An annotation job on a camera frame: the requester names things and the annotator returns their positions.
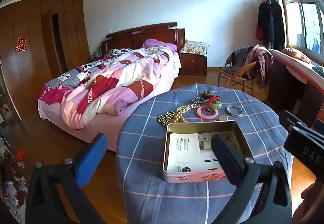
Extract green jade bracelet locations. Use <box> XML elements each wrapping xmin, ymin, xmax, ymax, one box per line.
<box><xmin>206</xmin><ymin>100</ymin><xmax>223</xmax><ymax>111</ymax></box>

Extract pink bangle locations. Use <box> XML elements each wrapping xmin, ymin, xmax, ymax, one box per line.
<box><xmin>197</xmin><ymin>105</ymin><xmax>218</xmax><ymax>120</ymax></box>

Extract brown bead strand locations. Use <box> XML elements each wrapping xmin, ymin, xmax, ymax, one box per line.
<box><xmin>201</xmin><ymin>91</ymin><xmax>214</xmax><ymax>99</ymax></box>

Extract right hand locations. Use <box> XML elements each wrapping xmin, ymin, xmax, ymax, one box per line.
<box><xmin>292</xmin><ymin>182</ymin><xmax>316</xmax><ymax>224</ymax></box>

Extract cluttered shelf items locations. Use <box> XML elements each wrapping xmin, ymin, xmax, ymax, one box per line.
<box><xmin>1</xmin><ymin>82</ymin><xmax>28</xmax><ymax>223</ymax></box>

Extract dark desk with pink cover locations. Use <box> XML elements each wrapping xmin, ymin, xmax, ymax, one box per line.
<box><xmin>266</xmin><ymin>49</ymin><xmax>323</xmax><ymax>127</ymax></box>

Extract pink rectangular tin box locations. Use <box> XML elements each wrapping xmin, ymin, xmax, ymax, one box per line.
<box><xmin>162</xmin><ymin>121</ymin><xmax>253</xmax><ymax>183</ymax></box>

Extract silver bangle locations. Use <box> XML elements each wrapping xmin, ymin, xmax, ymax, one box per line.
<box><xmin>226</xmin><ymin>105</ymin><xmax>243</xmax><ymax>118</ymax></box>

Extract white paper leaflet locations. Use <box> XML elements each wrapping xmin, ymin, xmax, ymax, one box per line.
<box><xmin>166</xmin><ymin>133</ymin><xmax>221</xmax><ymax>173</ymax></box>

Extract floral pillow on desk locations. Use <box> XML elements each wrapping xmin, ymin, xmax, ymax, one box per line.
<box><xmin>281</xmin><ymin>48</ymin><xmax>312</xmax><ymax>64</ymax></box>

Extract wicker chair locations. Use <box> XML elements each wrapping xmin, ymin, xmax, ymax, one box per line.
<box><xmin>217</xmin><ymin>61</ymin><xmax>258</xmax><ymax>96</ymax></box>

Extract mauve garment on chair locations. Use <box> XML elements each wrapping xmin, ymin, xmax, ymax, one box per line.
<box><xmin>245</xmin><ymin>45</ymin><xmax>274</xmax><ymax>86</ymax></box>

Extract blue plaid tablecloth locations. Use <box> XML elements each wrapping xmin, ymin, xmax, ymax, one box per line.
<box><xmin>116</xmin><ymin>84</ymin><xmax>293</xmax><ymax>223</ymax></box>

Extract red knot tassel ornament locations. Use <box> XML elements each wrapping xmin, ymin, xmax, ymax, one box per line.
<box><xmin>208</xmin><ymin>95</ymin><xmax>222</xmax><ymax>103</ymax></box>

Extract grey garment on chair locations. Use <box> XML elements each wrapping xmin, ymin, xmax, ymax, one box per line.
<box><xmin>224</xmin><ymin>46</ymin><xmax>253</xmax><ymax>73</ymax></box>

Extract hanging dark clothes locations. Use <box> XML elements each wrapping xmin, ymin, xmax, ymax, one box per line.
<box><xmin>255</xmin><ymin>0</ymin><xmax>286</xmax><ymax>51</ymax></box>

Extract bed with pink sheet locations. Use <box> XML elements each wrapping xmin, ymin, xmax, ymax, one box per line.
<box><xmin>37</xmin><ymin>46</ymin><xmax>181</xmax><ymax>151</ymax></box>

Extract window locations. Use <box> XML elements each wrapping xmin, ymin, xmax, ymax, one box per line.
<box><xmin>283</xmin><ymin>0</ymin><xmax>323</xmax><ymax>61</ymax></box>

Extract dark wood nightstand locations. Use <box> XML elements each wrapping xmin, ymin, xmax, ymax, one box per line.
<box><xmin>179</xmin><ymin>53</ymin><xmax>207</xmax><ymax>76</ymax></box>

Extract floral cushion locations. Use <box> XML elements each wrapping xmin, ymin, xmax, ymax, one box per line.
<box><xmin>180</xmin><ymin>40</ymin><xmax>209</xmax><ymax>57</ymax></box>

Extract pink patchwork quilt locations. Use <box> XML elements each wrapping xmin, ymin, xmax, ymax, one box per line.
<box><xmin>39</xmin><ymin>46</ymin><xmax>178</xmax><ymax>130</ymax></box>

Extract red double happiness sticker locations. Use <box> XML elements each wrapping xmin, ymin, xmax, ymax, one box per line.
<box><xmin>16</xmin><ymin>37</ymin><xmax>28</xmax><ymax>53</ymax></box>

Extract wooden wardrobe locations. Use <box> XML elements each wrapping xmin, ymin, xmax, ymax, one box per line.
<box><xmin>1</xmin><ymin>0</ymin><xmax>91</xmax><ymax>120</ymax></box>

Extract dark wood headboard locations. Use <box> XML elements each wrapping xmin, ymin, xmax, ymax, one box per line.
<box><xmin>101</xmin><ymin>22</ymin><xmax>186</xmax><ymax>55</ymax></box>

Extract purple pillow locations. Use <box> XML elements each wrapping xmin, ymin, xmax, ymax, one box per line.
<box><xmin>141</xmin><ymin>39</ymin><xmax>178</xmax><ymax>52</ymax></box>

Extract small pendant with chain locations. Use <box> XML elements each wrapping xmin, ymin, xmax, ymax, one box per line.
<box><xmin>218</xmin><ymin>114</ymin><xmax>229</xmax><ymax>122</ymax></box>

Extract pearl bead necklace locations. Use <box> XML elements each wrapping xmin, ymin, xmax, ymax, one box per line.
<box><xmin>176</xmin><ymin>102</ymin><xmax>203</xmax><ymax>115</ymax></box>

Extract golden bead bracelet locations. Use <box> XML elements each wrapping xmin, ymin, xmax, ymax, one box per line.
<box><xmin>158</xmin><ymin>110</ymin><xmax>187</xmax><ymax>127</ymax></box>

